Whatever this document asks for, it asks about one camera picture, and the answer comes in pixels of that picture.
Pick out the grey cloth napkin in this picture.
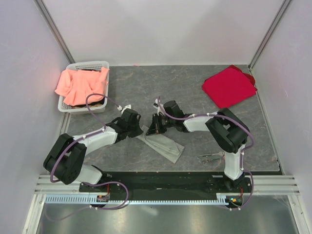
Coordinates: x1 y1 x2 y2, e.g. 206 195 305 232
136 125 185 164

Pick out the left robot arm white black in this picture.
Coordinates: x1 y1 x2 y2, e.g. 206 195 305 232
43 108 143 192

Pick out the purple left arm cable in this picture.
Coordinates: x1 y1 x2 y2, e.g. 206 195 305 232
50 94 122 183

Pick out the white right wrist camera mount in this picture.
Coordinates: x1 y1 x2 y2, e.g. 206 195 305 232
153 97 164 115

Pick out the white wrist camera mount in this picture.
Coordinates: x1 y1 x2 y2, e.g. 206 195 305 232
117 104 132 113
153 97 164 115

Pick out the left aluminium frame post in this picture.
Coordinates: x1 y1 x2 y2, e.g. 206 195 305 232
34 0 75 63

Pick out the white plastic basket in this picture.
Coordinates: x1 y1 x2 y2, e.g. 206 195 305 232
58 60 110 115

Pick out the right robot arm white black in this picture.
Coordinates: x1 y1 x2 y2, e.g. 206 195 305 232
146 98 250 192

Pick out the red folded napkin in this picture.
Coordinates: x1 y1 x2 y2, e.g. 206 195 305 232
202 65 257 109

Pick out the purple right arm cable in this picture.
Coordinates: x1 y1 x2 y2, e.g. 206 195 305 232
157 97 255 176

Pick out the white slotted cable duct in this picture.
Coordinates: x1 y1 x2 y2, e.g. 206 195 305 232
45 194 230 205

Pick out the aluminium frame post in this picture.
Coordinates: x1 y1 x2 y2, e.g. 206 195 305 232
248 0 293 70
34 0 75 63

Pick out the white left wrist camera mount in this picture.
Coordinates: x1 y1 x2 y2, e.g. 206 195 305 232
117 104 132 113

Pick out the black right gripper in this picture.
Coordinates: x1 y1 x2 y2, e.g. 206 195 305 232
146 113 175 136

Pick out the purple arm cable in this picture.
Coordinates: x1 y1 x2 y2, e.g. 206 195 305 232
157 97 255 176
50 94 122 183

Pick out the salmon pink cloth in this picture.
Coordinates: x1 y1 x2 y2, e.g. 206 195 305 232
55 67 109 106

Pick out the right aluminium frame post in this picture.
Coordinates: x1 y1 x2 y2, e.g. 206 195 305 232
248 0 293 70

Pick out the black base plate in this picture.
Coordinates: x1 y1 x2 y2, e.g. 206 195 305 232
79 171 254 195

